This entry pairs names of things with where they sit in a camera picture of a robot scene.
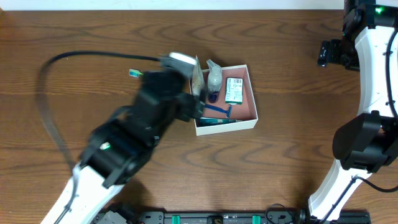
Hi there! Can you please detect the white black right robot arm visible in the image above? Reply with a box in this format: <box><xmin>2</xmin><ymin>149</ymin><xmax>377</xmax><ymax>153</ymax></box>
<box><xmin>294</xmin><ymin>0</ymin><xmax>397</xmax><ymax>223</ymax></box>

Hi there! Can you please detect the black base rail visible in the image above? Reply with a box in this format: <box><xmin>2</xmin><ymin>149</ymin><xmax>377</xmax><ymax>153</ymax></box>
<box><xmin>93</xmin><ymin>203</ymin><xmax>373</xmax><ymax>224</ymax></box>

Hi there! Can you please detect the green white soap box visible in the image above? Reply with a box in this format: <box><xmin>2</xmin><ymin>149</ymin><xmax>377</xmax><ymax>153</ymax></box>
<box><xmin>224</xmin><ymin>77</ymin><xmax>243</xmax><ymax>105</ymax></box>

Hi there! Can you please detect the small teal white toothpaste tube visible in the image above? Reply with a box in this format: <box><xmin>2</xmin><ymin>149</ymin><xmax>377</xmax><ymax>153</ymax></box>
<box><xmin>198</xmin><ymin>117</ymin><xmax>241</xmax><ymax>127</ymax></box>

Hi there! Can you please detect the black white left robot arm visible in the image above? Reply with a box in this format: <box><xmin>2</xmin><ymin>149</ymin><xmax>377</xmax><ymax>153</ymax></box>
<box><xmin>42</xmin><ymin>69</ymin><xmax>204</xmax><ymax>223</ymax></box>

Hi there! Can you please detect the green white toothbrush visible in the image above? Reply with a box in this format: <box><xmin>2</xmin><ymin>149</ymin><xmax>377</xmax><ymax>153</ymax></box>
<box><xmin>129</xmin><ymin>69</ymin><xmax>143</xmax><ymax>78</ymax></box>

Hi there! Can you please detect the white squeeze tube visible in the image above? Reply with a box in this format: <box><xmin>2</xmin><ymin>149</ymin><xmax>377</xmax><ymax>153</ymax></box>
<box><xmin>190</xmin><ymin>56</ymin><xmax>206</xmax><ymax>102</ymax></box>

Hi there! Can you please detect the white cardboard box pink interior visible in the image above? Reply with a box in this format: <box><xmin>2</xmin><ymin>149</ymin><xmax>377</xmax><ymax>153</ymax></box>
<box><xmin>194</xmin><ymin>65</ymin><xmax>258</xmax><ymax>136</ymax></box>

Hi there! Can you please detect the blue disposable razor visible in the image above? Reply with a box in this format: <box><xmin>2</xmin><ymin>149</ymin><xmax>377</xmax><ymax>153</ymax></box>
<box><xmin>205</xmin><ymin>104</ymin><xmax>233</xmax><ymax>118</ymax></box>

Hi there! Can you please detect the clear bottle dark blue cap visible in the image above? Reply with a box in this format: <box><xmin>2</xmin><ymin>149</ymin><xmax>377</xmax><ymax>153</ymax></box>
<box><xmin>206</xmin><ymin>59</ymin><xmax>223</xmax><ymax>103</ymax></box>

